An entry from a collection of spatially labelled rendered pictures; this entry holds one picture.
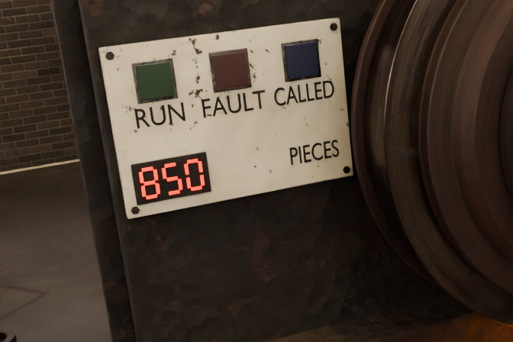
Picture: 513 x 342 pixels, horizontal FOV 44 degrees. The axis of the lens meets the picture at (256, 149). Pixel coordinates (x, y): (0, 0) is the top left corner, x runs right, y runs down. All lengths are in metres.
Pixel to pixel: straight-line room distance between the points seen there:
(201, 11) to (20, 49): 5.98
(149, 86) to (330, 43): 0.20
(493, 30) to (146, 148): 0.35
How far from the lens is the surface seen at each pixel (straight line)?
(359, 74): 0.65
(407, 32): 0.60
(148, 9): 0.68
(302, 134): 0.71
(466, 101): 0.60
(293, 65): 0.69
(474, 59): 0.61
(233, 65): 0.67
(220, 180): 0.69
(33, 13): 6.63
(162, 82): 0.66
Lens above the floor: 1.26
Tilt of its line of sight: 12 degrees down
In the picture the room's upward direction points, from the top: 7 degrees counter-clockwise
